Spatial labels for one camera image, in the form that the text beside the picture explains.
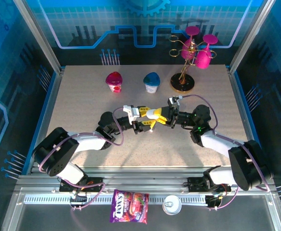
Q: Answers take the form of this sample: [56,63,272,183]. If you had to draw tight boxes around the blue lidded yogurt cup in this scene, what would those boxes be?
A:
[143,72,161,94]

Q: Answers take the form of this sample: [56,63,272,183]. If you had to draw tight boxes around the pink lidded yogurt cup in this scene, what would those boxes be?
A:
[105,71,123,94]

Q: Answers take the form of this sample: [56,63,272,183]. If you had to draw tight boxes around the pink wine glass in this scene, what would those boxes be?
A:
[194,34,219,70]
[180,26,201,60]

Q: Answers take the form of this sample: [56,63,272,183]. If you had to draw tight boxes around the small black electronics board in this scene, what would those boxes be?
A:
[204,194,222,209]
[69,194,88,205]

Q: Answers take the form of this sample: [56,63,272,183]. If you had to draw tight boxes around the silver drink can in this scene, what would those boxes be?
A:
[162,194,182,216]

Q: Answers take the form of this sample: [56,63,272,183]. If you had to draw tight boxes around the purple candy bag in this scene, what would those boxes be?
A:
[109,189,150,225]

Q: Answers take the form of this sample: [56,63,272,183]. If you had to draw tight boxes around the gold wire glass rack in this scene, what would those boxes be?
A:
[168,35,217,94]

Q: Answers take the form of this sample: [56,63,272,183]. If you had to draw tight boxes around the aluminium side rail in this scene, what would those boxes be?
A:
[227,67,263,169]
[30,68,65,169]

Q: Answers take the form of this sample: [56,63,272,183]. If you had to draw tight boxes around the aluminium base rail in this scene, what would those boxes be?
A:
[17,166,275,194]

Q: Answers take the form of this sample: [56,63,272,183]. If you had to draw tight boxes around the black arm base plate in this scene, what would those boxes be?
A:
[59,177,105,193]
[184,177,232,193]

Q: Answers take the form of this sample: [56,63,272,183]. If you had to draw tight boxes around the white slotted cable duct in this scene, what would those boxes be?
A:
[24,194,210,205]

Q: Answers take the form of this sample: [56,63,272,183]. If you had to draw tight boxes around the aluminium frame post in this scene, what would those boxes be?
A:
[228,0,277,73]
[13,0,66,76]

